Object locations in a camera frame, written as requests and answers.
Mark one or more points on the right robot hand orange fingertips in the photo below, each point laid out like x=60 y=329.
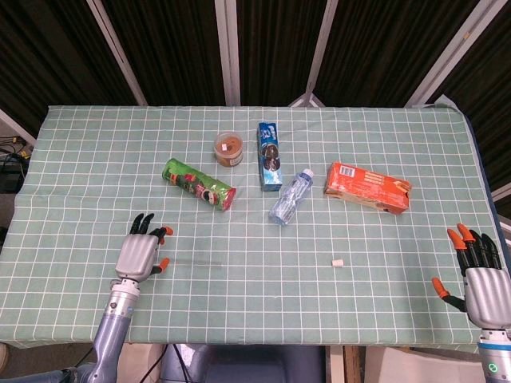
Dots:
x=489 y=297

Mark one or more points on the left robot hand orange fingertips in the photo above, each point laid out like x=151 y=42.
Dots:
x=135 y=255

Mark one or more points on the clear glass tube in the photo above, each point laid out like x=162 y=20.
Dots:
x=199 y=263

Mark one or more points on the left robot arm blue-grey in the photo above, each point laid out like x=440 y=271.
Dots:
x=113 y=327

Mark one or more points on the green Pringles can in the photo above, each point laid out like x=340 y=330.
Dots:
x=195 y=185

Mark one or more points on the clear plastic cookie jar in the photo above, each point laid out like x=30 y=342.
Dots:
x=228 y=149

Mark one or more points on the black equipment box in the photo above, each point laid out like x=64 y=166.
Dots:
x=11 y=175

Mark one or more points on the green checked tablecloth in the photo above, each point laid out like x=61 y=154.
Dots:
x=279 y=303

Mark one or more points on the brown wooden table leg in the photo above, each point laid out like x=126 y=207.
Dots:
x=352 y=365

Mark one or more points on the grey-blue robot torso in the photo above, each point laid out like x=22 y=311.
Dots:
x=247 y=365

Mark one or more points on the orange cracker box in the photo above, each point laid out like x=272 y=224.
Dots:
x=365 y=187

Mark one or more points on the clear plastic water bottle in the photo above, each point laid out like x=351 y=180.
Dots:
x=290 y=197

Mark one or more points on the blue Oreo cookie box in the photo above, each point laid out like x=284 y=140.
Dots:
x=269 y=157

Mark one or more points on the black pleated curtain panel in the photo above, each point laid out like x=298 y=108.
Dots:
x=171 y=48
x=383 y=52
x=48 y=52
x=491 y=99
x=275 y=48

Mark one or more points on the white partition frame post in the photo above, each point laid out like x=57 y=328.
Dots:
x=18 y=127
x=117 y=54
x=227 y=52
x=317 y=56
x=449 y=56

